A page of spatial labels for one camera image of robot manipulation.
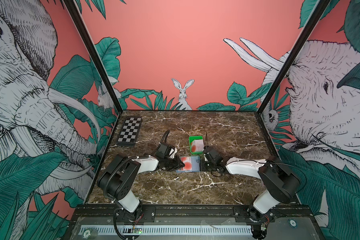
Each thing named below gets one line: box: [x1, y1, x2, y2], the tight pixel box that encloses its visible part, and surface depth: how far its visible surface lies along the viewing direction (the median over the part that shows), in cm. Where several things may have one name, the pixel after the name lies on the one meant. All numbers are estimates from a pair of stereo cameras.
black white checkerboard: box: [116, 116, 143, 146], surface depth 106 cm
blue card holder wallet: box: [175, 155, 201, 173], surface depth 92 cm
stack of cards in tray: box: [191, 139, 205, 153], surface depth 99 cm
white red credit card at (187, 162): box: [178, 156, 192, 171], surface depth 92 cm
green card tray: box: [189, 135, 204, 155], surface depth 102 cm
